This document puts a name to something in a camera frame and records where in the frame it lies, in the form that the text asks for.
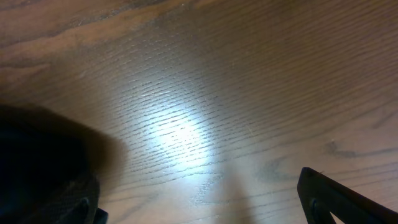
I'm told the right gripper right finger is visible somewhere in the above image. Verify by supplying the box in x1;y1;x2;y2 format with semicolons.
297;167;397;224

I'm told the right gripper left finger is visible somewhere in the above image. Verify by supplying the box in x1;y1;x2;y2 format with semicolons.
19;173;101;224

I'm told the black polo shirt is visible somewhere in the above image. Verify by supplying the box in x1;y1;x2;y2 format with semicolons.
1;105;124;223

